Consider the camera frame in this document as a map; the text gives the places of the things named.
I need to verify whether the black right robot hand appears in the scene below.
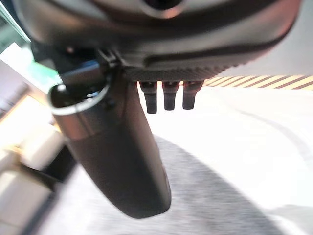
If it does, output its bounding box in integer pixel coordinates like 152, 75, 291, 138
12, 0, 302, 219

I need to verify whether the white box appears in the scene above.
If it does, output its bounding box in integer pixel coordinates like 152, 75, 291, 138
0, 170, 53, 235
14, 123, 66, 172

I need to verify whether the yellow black striped tape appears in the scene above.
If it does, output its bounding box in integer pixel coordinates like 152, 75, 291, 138
203, 75, 313, 91

